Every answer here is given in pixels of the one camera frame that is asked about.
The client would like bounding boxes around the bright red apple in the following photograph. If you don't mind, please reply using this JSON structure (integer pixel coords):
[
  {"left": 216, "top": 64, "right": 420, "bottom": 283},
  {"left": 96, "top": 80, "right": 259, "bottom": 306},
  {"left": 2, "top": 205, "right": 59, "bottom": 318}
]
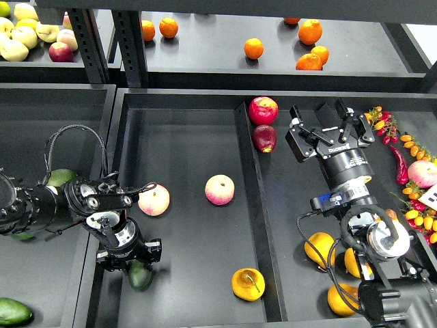
[{"left": 249, "top": 96, "right": 279, "bottom": 126}]

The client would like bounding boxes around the pink apple right bin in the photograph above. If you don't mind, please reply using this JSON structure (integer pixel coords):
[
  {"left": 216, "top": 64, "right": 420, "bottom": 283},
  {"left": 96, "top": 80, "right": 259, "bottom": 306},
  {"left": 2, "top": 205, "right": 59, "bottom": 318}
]
[{"left": 407, "top": 160, "right": 436, "bottom": 189}]

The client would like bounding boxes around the orange centre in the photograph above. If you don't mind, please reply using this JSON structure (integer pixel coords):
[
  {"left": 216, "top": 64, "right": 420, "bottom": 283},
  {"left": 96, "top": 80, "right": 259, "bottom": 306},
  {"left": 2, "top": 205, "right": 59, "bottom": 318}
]
[{"left": 244, "top": 38, "right": 264, "bottom": 60}]

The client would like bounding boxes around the cherry tomato bunch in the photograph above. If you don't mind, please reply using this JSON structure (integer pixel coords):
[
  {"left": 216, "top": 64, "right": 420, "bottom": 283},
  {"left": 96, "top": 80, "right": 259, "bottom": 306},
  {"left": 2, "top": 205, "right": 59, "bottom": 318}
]
[
  {"left": 391, "top": 181, "right": 436, "bottom": 248},
  {"left": 365, "top": 106, "right": 398, "bottom": 145}
]

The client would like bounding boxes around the yellow pear bottom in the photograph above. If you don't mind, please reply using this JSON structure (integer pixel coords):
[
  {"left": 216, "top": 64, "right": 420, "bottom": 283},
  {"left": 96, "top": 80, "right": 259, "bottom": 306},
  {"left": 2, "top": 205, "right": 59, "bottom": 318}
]
[{"left": 327, "top": 283, "right": 358, "bottom": 317}]

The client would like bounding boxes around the pink apple left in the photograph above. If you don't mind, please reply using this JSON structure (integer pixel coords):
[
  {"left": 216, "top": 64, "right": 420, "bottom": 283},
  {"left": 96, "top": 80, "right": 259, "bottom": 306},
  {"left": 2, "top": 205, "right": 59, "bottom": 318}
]
[{"left": 137, "top": 184, "right": 170, "bottom": 217}]

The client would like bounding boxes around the cherry tomato bunch lower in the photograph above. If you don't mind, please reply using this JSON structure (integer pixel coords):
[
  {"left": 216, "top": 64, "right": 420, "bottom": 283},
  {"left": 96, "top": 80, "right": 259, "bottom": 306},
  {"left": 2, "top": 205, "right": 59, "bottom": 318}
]
[{"left": 391, "top": 181, "right": 436, "bottom": 248}]

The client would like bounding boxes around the black shelf upright right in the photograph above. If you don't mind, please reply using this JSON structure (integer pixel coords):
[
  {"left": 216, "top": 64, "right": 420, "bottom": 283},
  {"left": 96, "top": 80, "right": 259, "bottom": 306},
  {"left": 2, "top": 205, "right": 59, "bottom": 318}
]
[{"left": 111, "top": 10, "right": 149, "bottom": 88}]

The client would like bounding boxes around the pink apple centre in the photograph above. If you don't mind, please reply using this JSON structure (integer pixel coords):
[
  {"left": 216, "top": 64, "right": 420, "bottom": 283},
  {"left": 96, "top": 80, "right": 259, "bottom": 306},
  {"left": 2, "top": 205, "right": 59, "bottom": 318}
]
[{"left": 205, "top": 174, "right": 235, "bottom": 206}]

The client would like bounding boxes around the orange far left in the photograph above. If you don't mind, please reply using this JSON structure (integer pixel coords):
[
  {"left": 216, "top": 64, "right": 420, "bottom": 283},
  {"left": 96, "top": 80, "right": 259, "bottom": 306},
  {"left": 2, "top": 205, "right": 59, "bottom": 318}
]
[{"left": 141, "top": 20, "right": 156, "bottom": 42}]

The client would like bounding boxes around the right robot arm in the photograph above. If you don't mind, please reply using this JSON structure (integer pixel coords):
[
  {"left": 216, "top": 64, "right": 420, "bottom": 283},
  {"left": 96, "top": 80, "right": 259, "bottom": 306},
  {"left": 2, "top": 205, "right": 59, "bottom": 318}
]
[{"left": 286, "top": 100, "right": 436, "bottom": 327}]

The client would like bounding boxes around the orange lower right back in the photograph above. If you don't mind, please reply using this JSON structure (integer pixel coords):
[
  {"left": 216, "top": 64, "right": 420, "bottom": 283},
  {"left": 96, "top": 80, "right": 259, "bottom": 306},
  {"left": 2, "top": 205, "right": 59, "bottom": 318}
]
[{"left": 311, "top": 46, "right": 330, "bottom": 66}]

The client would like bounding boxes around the black upper shelf tray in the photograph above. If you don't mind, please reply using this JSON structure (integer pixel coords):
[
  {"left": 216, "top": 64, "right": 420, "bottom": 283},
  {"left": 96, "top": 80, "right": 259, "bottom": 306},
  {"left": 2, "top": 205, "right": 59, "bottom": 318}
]
[{"left": 144, "top": 13, "right": 431, "bottom": 92}]

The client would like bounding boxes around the green avocado lower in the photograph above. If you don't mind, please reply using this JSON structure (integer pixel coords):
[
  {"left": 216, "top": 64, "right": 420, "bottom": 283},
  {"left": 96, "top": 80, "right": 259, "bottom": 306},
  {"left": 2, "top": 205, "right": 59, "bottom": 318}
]
[{"left": 11, "top": 232, "right": 34, "bottom": 241}]

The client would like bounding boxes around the pink apple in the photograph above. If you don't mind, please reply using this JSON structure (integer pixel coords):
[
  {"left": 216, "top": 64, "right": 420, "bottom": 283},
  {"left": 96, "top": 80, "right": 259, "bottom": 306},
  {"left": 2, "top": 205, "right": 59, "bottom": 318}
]
[
  {"left": 137, "top": 184, "right": 170, "bottom": 217},
  {"left": 205, "top": 174, "right": 235, "bottom": 206}
]

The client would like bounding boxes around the cherry tomato bunch upper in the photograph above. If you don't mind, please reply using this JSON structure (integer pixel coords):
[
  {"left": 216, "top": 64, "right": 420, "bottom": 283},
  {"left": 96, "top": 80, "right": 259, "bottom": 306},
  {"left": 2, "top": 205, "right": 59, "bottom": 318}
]
[{"left": 365, "top": 106, "right": 398, "bottom": 145}]

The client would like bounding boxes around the pale peach on shelf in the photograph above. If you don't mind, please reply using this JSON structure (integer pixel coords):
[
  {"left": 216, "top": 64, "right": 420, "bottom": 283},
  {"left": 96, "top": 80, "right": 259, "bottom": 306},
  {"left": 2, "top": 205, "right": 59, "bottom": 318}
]
[{"left": 57, "top": 29, "right": 79, "bottom": 52}]

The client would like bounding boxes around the dark red apple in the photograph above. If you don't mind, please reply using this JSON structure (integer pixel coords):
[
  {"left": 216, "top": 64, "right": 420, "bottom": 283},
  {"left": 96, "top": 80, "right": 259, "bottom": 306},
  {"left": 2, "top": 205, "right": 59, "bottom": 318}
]
[{"left": 252, "top": 124, "right": 277, "bottom": 154}]

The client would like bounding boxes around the dark green avocado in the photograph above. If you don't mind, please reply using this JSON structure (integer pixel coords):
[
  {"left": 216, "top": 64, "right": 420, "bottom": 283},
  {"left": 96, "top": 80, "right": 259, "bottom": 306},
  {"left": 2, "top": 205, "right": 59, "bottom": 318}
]
[{"left": 128, "top": 260, "right": 152, "bottom": 291}]

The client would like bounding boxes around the red chili pepper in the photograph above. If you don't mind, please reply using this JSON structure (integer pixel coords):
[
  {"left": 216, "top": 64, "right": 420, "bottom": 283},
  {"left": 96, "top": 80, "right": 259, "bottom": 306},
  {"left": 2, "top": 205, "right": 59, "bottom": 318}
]
[{"left": 389, "top": 145, "right": 409, "bottom": 185}]

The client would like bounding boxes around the large orange right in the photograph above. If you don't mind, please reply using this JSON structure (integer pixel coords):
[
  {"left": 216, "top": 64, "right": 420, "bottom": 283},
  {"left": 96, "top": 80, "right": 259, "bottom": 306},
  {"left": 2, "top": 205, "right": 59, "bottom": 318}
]
[{"left": 298, "top": 18, "right": 323, "bottom": 45}]

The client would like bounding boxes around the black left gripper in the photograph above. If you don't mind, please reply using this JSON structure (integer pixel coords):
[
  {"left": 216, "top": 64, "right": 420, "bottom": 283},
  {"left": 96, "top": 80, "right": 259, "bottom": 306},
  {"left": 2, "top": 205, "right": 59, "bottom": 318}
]
[{"left": 96, "top": 219, "right": 161, "bottom": 272}]

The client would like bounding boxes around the white label card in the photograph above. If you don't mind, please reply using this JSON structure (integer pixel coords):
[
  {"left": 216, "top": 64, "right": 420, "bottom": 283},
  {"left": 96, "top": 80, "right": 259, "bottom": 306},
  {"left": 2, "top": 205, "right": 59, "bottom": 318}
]
[{"left": 419, "top": 184, "right": 437, "bottom": 210}]

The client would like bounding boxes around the green avocado bottom left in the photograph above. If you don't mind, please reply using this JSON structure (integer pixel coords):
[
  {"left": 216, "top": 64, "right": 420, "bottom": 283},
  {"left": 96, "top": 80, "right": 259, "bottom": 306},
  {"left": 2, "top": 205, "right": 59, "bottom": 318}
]
[{"left": 1, "top": 297, "right": 33, "bottom": 327}]

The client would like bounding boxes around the yellow pear under arm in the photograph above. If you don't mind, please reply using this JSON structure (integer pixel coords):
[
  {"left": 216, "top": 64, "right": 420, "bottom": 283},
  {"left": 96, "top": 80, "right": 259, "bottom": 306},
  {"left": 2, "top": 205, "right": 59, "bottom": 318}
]
[{"left": 344, "top": 247, "right": 361, "bottom": 278}]

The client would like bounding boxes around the black shelf upright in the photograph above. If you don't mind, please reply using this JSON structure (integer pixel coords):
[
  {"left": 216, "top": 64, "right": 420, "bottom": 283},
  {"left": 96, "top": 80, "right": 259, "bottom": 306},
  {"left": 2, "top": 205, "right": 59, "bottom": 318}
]
[
  {"left": 111, "top": 10, "right": 149, "bottom": 88},
  {"left": 67, "top": 8, "right": 110, "bottom": 84}
]

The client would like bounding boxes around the green avocado top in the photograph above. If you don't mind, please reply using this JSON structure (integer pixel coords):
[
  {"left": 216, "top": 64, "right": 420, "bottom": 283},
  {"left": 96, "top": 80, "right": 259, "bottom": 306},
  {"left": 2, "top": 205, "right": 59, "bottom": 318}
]
[{"left": 46, "top": 169, "right": 78, "bottom": 187}]

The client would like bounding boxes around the black bin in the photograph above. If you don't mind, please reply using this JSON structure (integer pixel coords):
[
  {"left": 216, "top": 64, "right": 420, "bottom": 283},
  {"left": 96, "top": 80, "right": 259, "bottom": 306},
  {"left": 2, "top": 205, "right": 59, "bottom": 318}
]
[
  {"left": 1, "top": 83, "right": 115, "bottom": 327},
  {"left": 72, "top": 87, "right": 437, "bottom": 328}
]

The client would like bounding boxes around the red apple on shelf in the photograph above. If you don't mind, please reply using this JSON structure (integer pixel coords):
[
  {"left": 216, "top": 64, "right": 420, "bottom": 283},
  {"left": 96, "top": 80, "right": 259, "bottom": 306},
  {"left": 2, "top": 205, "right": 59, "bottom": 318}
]
[{"left": 48, "top": 42, "right": 74, "bottom": 62}]

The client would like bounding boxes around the orange top edge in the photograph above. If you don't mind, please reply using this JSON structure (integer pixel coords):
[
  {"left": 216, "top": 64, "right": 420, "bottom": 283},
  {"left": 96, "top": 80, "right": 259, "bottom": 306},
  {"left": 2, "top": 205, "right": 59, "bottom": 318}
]
[{"left": 283, "top": 17, "right": 300, "bottom": 25}]

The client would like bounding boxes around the yellow pear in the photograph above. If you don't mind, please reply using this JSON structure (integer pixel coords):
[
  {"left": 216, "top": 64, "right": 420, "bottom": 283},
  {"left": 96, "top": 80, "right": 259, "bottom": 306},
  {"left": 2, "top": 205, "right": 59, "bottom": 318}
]
[
  {"left": 304, "top": 232, "right": 334, "bottom": 269},
  {"left": 231, "top": 268, "right": 266, "bottom": 301},
  {"left": 327, "top": 283, "right": 358, "bottom": 317},
  {"left": 375, "top": 208, "right": 398, "bottom": 221}
]

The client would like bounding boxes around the black shelf upright left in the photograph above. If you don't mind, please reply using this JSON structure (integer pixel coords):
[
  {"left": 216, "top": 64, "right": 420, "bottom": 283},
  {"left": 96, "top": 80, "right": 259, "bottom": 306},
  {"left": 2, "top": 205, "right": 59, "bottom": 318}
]
[{"left": 67, "top": 8, "right": 110, "bottom": 84}]

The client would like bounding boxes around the black left bin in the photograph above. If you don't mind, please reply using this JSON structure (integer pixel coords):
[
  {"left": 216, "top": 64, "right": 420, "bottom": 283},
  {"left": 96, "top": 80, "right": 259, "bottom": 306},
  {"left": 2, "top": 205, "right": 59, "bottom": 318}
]
[{"left": 1, "top": 83, "right": 115, "bottom": 327}]

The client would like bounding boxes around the orange lower right front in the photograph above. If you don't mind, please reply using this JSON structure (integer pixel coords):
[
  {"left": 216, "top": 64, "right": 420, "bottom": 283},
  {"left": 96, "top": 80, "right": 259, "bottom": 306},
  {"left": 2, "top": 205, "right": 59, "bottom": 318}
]
[{"left": 296, "top": 53, "right": 322, "bottom": 70}]

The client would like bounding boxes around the black centre bin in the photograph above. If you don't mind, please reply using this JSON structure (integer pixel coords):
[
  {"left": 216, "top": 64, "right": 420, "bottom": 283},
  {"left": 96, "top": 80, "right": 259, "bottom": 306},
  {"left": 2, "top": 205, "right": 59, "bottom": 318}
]
[{"left": 72, "top": 87, "right": 437, "bottom": 328}]

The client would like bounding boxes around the orange tomato bunch middle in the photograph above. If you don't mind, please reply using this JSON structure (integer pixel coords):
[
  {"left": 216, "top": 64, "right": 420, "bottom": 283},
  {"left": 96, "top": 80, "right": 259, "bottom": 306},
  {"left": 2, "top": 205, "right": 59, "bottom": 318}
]
[{"left": 400, "top": 134, "right": 436, "bottom": 164}]

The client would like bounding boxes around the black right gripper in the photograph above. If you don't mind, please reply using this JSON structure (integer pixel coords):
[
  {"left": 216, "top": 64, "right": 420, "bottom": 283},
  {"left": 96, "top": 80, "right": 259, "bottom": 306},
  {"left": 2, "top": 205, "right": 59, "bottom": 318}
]
[{"left": 285, "top": 98, "right": 375, "bottom": 190}]

